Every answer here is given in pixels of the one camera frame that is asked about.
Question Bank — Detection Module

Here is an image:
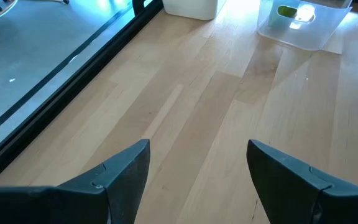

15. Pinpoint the clear plastic basket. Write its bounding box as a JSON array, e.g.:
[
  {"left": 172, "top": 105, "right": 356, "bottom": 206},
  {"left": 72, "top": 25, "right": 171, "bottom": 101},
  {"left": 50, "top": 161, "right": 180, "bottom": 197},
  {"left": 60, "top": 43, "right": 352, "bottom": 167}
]
[{"left": 256, "top": 0, "right": 354, "bottom": 52}]

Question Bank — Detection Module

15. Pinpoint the black aluminium table frame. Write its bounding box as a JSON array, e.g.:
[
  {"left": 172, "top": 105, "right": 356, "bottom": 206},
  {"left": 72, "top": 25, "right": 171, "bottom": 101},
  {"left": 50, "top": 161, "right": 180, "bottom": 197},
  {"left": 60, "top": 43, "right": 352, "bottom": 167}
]
[{"left": 0, "top": 0, "right": 165, "bottom": 187}]

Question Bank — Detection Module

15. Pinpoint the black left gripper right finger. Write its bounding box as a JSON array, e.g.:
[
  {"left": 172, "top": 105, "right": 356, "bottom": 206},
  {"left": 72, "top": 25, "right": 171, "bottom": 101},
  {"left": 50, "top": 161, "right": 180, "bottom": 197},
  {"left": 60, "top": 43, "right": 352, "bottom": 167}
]
[{"left": 246, "top": 139, "right": 358, "bottom": 224}]

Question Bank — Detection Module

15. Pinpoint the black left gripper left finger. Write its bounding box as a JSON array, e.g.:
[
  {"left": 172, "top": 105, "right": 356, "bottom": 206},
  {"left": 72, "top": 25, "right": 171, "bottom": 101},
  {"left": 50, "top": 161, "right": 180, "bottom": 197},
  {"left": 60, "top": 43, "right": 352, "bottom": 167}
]
[{"left": 0, "top": 139, "right": 151, "bottom": 224}]

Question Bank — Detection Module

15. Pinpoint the black clamp knob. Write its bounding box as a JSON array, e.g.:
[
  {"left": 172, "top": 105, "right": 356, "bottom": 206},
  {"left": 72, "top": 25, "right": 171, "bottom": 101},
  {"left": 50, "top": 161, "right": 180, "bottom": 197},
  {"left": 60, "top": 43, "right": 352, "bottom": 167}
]
[{"left": 131, "top": 0, "right": 146, "bottom": 16}]

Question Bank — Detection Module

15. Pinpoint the white plastic basket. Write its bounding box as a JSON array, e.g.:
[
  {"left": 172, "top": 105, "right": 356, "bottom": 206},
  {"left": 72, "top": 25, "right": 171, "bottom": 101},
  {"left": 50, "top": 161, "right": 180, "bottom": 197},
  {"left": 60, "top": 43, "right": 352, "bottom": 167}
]
[{"left": 162, "top": 0, "right": 219, "bottom": 21}]

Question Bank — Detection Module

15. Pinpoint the green cucumber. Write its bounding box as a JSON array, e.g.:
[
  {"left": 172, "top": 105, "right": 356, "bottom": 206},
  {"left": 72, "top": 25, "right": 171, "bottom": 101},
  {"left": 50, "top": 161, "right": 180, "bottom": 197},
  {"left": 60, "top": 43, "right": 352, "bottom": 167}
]
[{"left": 277, "top": 4, "right": 298, "bottom": 19}]

